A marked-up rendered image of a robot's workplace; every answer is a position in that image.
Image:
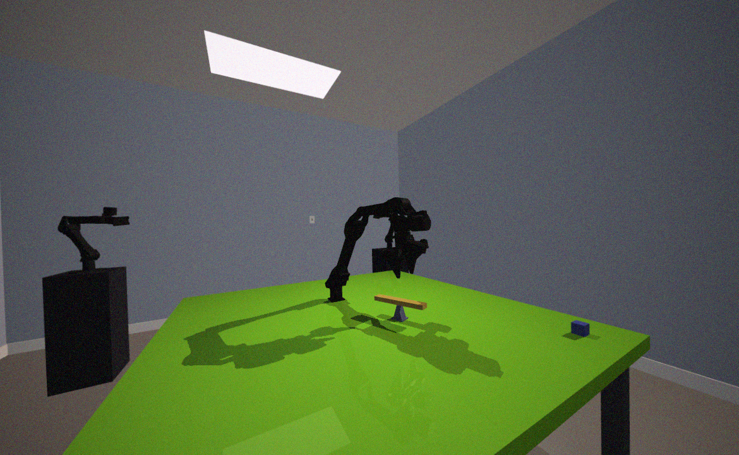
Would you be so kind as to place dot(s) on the tan bar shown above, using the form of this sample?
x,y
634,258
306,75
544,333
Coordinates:
x,y
401,302

